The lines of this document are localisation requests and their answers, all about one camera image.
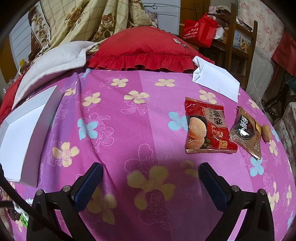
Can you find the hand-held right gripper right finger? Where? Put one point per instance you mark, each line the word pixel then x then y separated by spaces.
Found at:
pixel 216 188

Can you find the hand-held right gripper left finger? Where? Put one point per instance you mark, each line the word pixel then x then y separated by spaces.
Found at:
pixel 86 187

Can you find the white cardboard box tray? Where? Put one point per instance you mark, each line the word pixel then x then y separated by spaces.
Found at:
pixel 20 139

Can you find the brown snack packet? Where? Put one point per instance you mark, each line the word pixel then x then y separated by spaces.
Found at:
pixel 245 132

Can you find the red snack packet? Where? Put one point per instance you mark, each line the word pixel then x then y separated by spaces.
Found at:
pixel 208 125

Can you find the pink floral bedsheet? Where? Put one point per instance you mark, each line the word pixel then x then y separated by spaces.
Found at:
pixel 138 115

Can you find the folded white paper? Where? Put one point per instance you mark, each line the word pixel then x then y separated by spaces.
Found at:
pixel 215 76

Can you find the red ruffled pillow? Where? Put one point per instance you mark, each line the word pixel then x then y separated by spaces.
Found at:
pixel 143 48
pixel 7 104

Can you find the beige pillow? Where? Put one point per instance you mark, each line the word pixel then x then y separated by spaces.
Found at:
pixel 53 60

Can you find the wooden chair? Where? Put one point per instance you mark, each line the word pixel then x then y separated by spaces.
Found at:
pixel 252 46

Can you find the hanging red cloth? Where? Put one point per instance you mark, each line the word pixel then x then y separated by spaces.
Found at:
pixel 285 51

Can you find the red shopping bag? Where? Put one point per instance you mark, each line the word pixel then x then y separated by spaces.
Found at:
pixel 198 30

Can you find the white slatted headboard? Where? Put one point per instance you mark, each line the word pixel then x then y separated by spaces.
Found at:
pixel 20 34

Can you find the cream floral blanket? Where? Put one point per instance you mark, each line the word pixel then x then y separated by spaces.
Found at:
pixel 81 18

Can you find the pink floral curtain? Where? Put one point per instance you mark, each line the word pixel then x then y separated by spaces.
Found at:
pixel 261 23

